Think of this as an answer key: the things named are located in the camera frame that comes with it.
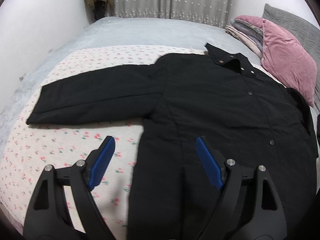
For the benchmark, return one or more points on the folded beige and grey linens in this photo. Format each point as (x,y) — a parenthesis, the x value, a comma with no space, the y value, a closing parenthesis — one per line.
(250,35)

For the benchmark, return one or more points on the grey quilted headboard cushion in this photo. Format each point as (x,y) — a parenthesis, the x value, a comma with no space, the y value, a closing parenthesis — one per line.
(305,32)

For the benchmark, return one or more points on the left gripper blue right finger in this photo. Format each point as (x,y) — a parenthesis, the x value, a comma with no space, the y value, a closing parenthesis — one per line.
(212,161)

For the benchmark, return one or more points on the dark grey folded garment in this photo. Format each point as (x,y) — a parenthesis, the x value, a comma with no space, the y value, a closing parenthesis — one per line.
(318,129)

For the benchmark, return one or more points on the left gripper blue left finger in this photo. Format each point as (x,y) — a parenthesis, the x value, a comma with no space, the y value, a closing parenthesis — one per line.
(98,161)

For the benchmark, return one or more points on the pink velvet pillow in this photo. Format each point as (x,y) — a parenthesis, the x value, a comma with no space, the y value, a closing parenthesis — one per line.
(284,57)

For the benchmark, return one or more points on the black long coat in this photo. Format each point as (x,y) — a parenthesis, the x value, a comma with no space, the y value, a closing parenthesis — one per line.
(242,112)

